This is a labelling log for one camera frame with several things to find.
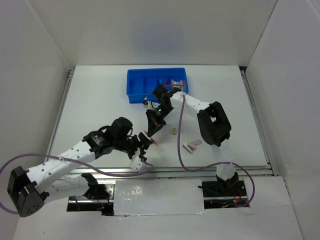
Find aluminium frame rail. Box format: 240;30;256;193
68;164;274;180

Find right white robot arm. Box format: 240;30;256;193
146;85;239;196

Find pink eraser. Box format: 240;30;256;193
187;142;197;151

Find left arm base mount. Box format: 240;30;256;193
66;184;115;217

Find white foil cover sheet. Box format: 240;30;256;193
113;179;205;216

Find red pen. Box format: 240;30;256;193
144;123;159;147

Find purple cable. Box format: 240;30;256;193
0;152;155;215
143;84;256;208

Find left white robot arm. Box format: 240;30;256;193
7;117;153;218

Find grey white eraser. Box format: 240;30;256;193
191;139;202;146

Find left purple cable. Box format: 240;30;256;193
0;152;155;215

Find orange highlighter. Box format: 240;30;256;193
179;80;185;92

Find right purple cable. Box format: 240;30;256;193
143;84;256;208

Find blue compartment tray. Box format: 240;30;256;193
126;67;189;104

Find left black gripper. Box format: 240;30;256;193
114;131;153;160

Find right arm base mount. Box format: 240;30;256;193
198;180;248;210

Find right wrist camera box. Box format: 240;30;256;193
142;98;157;111

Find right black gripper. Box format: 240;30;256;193
146;104;173;138

